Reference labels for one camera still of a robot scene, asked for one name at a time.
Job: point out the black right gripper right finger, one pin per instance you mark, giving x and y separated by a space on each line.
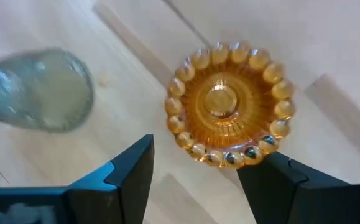
291 196

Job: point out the amber glass candlestick holder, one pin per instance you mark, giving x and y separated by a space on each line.
221 102

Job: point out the clear glass candlestick holder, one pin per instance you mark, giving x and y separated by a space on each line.
49 93

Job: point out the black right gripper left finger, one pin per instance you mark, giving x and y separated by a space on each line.
111 196

